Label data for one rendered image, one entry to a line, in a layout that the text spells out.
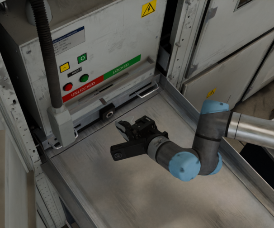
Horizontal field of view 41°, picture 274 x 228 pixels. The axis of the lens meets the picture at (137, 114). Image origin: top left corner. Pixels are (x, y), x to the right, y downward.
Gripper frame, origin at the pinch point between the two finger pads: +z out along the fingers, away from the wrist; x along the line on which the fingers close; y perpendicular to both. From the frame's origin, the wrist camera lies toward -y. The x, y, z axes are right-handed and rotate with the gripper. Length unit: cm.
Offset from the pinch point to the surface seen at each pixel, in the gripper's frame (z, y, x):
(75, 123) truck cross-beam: 16.3, -8.3, -1.7
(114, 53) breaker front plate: 4.4, 9.4, 21.2
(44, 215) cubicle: 42, -33, -53
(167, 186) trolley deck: -11.6, 6.1, -26.6
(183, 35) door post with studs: 2.5, 36.1, 15.9
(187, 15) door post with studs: -2.3, 35.8, 24.1
